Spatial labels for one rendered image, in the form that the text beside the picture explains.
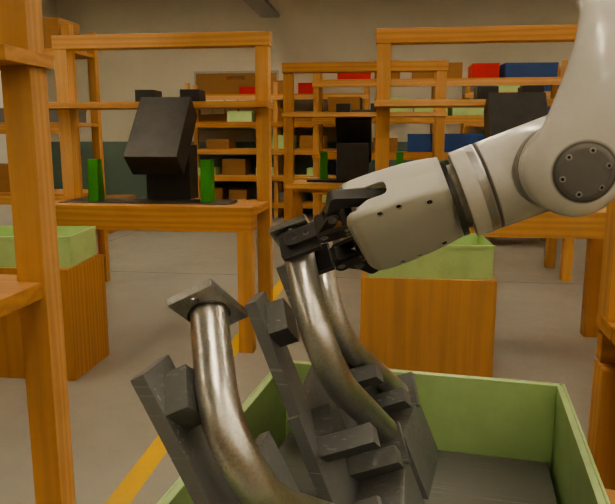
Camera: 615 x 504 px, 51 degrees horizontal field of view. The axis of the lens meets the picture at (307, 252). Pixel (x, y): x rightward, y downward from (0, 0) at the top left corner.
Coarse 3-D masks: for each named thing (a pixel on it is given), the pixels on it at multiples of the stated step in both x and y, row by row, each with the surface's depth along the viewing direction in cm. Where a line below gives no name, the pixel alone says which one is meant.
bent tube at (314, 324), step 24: (288, 264) 62; (312, 264) 62; (312, 288) 60; (312, 312) 59; (312, 336) 58; (312, 360) 59; (336, 360) 59; (336, 384) 59; (360, 408) 63; (384, 432) 71
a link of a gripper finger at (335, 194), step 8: (328, 192) 58; (336, 192) 58; (344, 192) 58; (352, 192) 58; (360, 192) 58; (368, 192) 58; (376, 192) 59; (384, 192) 59; (328, 200) 58; (336, 200) 58; (344, 200) 58; (352, 200) 58; (360, 200) 58; (328, 208) 58; (336, 208) 59
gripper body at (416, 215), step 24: (408, 168) 58; (432, 168) 58; (408, 192) 57; (432, 192) 57; (456, 192) 57; (360, 216) 58; (384, 216) 58; (408, 216) 58; (432, 216) 59; (456, 216) 59; (360, 240) 60; (384, 240) 60; (408, 240) 61; (432, 240) 62; (384, 264) 64
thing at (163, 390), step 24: (168, 360) 49; (144, 384) 45; (168, 384) 46; (192, 384) 46; (168, 408) 45; (192, 408) 45; (168, 432) 45; (192, 432) 47; (264, 432) 59; (192, 456) 46; (264, 456) 56; (192, 480) 45; (216, 480) 48; (288, 480) 59
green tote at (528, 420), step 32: (416, 384) 94; (448, 384) 93; (480, 384) 91; (512, 384) 90; (544, 384) 89; (256, 416) 85; (448, 416) 93; (480, 416) 92; (512, 416) 91; (544, 416) 90; (576, 416) 79; (448, 448) 94; (480, 448) 93; (512, 448) 92; (544, 448) 91; (576, 448) 72; (576, 480) 71
